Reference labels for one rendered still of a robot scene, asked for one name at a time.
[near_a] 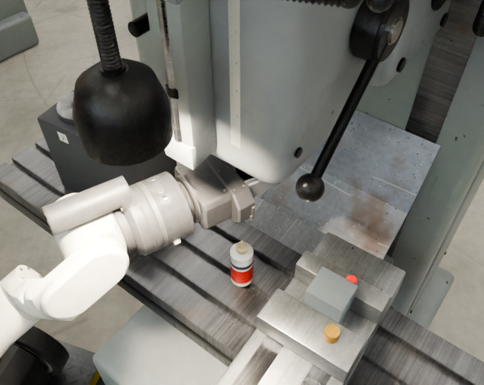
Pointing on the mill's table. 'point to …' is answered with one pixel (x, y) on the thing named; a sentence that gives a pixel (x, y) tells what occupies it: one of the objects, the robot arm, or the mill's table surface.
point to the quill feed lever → (382, 34)
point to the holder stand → (59, 132)
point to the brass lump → (331, 333)
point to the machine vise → (373, 296)
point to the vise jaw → (309, 334)
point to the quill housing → (274, 79)
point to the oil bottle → (241, 263)
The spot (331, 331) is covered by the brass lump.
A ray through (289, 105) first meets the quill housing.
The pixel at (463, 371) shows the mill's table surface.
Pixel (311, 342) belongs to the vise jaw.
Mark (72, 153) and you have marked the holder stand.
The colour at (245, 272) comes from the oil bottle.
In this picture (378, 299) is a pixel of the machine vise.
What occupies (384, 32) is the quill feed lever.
